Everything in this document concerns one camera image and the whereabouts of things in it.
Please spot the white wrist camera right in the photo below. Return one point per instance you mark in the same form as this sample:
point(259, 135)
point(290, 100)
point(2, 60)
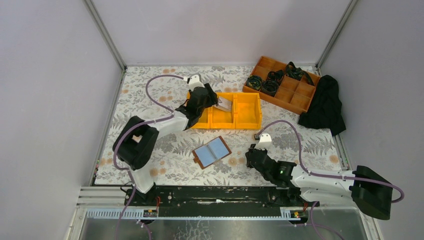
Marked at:
point(264, 141)

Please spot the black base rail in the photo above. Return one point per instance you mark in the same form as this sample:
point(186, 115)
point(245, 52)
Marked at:
point(218, 201)

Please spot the rolled tie dark orange pattern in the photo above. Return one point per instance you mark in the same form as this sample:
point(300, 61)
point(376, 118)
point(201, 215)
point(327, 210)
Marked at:
point(276, 76)

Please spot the silver VIP card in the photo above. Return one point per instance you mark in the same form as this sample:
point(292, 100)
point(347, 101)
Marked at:
point(224, 103)

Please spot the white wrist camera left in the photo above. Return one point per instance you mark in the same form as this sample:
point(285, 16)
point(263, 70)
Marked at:
point(194, 82)

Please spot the yellow plastic bin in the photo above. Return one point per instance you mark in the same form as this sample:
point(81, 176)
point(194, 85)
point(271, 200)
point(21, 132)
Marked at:
point(248, 111)
point(202, 121)
point(223, 114)

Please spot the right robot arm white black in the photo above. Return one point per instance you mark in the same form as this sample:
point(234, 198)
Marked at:
point(362, 188)

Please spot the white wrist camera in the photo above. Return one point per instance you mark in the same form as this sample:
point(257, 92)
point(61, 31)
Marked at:
point(264, 141)
point(194, 82)

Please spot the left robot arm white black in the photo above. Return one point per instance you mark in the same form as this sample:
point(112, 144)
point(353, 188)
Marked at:
point(135, 144)

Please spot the black cloth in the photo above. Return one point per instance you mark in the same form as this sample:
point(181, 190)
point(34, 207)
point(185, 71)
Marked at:
point(325, 109)

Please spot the wooden compartment tray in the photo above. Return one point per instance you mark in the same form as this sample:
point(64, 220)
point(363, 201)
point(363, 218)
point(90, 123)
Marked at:
point(292, 94)

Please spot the rolled tie green yellow pattern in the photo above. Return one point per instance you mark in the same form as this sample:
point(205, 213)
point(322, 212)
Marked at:
point(254, 82)

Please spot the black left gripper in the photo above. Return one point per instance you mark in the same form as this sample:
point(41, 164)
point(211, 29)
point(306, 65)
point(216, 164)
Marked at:
point(208, 96)

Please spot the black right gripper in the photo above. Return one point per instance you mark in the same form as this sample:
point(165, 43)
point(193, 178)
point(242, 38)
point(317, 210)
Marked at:
point(253, 158)

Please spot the rolled tie dark brown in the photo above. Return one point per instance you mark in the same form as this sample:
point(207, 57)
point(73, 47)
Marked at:
point(269, 87)

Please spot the loose dark floral tie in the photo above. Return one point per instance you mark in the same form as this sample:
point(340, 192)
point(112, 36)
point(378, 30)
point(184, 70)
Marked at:
point(297, 73)

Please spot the brown leather card holder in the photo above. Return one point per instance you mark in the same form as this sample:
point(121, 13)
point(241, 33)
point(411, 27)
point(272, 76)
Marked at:
point(211, 152)

